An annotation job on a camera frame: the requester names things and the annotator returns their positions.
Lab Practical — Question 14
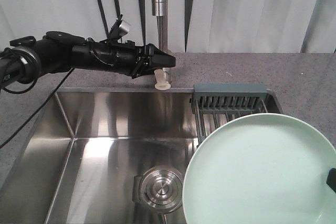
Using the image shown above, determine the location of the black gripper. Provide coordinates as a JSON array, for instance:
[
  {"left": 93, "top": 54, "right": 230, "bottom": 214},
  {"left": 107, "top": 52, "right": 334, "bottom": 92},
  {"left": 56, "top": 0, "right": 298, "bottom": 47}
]
[{"left": 89, "top": 41, "right": 176, "bottom": 79}]

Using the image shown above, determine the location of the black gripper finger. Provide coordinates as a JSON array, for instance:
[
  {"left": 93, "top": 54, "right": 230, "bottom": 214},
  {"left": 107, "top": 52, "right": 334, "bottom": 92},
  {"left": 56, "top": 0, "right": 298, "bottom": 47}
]
[{"left": 326, "top": 168, "right": 336, "bottom": 190}]

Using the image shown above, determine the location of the light green round plate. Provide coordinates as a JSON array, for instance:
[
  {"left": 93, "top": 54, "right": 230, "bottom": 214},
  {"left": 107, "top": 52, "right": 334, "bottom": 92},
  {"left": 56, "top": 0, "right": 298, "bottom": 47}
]
[{"left": 183, "top": 113, "right": 335, "bottom": 223}]

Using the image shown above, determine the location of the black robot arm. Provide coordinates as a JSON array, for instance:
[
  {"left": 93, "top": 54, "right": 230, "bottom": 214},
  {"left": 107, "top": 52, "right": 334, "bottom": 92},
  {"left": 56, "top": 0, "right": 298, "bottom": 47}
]
[{"left": 1, "top": 31, "right": 176, "bottom": 91}]

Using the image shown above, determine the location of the white pleated curtain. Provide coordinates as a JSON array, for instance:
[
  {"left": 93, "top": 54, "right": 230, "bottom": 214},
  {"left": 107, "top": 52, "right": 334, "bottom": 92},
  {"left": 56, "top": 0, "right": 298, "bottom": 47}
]
[{"left": 1, "top": 0, "right": 335, "bottom": 53}]

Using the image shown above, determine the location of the stainless steel faucet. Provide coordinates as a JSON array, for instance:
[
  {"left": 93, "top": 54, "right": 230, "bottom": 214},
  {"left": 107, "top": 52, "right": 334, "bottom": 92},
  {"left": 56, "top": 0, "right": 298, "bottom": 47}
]
[{"left": 152, "top": 0, "right": 171, "bottom": 91}]

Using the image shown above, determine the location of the stainless steel sink basin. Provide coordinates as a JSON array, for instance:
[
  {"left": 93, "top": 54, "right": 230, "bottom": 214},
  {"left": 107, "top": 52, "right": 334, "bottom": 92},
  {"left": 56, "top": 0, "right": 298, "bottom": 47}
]
[{"left": 1, "top": 88, "right": 198, "bottom": 223}]

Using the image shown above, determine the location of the round steel sink drain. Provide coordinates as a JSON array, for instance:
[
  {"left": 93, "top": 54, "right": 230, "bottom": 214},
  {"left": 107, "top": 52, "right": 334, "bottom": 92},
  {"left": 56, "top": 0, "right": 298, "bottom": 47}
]
[{"left": 132, "top": 165, "right": 183, "bottom": 215}]

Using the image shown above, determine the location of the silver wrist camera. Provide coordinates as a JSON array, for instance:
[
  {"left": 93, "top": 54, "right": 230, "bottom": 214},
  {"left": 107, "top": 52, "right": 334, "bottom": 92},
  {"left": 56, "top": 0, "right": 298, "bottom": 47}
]
[{"left": 108, "top": 14, "right": 131, "bottom": 40}]

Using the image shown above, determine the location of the teal wire dish rack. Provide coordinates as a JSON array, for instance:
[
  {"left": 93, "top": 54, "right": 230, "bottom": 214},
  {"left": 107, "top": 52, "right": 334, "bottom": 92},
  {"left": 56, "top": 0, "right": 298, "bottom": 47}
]
[{"left": 191, "top": 83, "right": 279, "bottom": 144}]

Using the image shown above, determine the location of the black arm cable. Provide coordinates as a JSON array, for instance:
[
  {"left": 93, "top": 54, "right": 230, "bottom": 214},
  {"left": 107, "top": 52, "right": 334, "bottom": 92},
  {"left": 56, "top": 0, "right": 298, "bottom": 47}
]
[{"left": 0, "top": 68, "right": 76, "bottom": 149}]

